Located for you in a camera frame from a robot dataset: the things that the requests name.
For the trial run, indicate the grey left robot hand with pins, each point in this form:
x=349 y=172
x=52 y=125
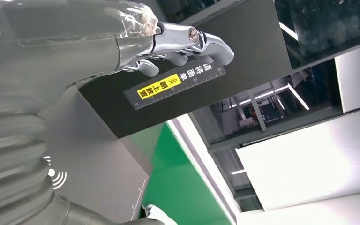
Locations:
x=59 y=52

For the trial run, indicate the black inbound scanner machine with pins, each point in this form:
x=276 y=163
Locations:
x=245 y=46

